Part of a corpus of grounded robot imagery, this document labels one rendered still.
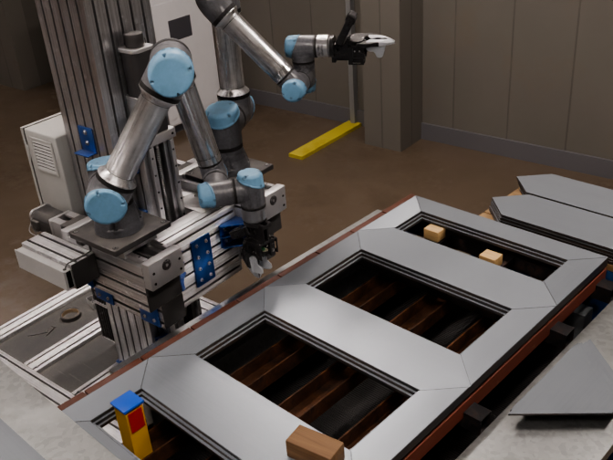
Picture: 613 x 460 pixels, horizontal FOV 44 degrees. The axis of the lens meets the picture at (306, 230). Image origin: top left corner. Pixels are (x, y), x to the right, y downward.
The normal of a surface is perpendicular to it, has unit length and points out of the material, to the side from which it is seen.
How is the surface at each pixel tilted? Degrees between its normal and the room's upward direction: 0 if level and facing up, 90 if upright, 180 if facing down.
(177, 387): 0
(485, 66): 90
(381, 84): 90
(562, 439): 0
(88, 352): 0
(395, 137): 90
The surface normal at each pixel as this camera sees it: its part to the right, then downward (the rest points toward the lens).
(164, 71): 0.22, 0.36
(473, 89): -0.61, 0.42
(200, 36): 0.78, 0.26
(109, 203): 0.09, 0.57
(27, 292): -0.07, -0.87
